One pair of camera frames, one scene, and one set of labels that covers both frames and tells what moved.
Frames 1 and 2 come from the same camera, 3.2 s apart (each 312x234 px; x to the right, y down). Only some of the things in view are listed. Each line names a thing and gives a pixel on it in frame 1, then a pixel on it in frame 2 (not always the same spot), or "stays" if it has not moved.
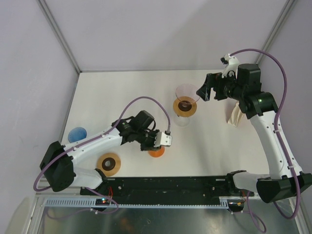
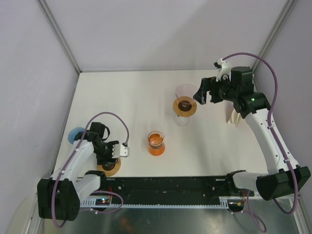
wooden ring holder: x=185 y=107 stays
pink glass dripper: x=186 y=93 stays
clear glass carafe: x=181 y=121 stays
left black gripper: x=150 y=146 → x=108 y=159
